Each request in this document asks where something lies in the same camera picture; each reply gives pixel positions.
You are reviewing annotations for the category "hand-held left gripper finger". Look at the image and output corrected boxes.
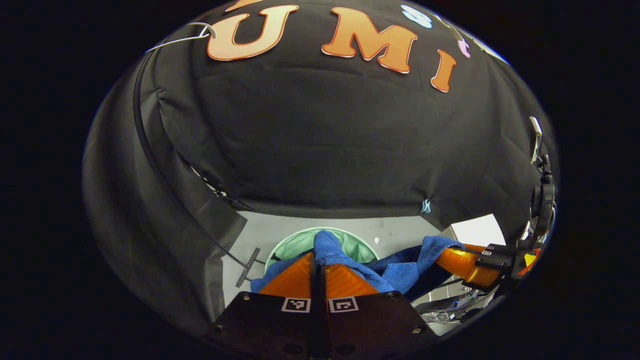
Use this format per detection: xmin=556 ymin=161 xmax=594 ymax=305
xmin=210 ymin=252 xmax=321 ymax=360
xmin=320 ymin=263 xmax=437 ymax=360

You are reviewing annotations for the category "blue corduroy jacket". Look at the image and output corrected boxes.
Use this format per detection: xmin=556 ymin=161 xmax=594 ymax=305
xmin=250 ymin=230 xmax=467 ymax=302

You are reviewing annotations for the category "green laundry hamper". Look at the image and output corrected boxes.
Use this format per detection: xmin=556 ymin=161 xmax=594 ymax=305
xmin=264 ymin=226 xmax=381 ymax=275

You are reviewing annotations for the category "black clothes rack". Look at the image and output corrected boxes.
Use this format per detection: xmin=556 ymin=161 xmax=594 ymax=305
xmin=131 ymin=47 xmax=263 ymax=289

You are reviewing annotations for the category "white plastic hanger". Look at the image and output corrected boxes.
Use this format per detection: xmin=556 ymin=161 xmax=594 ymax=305
xmin=145 ymin=22 xmax=219 ymax=54

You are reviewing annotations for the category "white sheet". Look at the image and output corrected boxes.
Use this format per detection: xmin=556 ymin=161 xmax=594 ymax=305
xmin=440 ymin=214 xmax=507 ymax=249

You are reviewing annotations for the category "white device on stand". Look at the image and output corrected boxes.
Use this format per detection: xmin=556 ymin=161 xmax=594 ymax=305
xmin=528 ymin=116 xmax=551 ymax=183

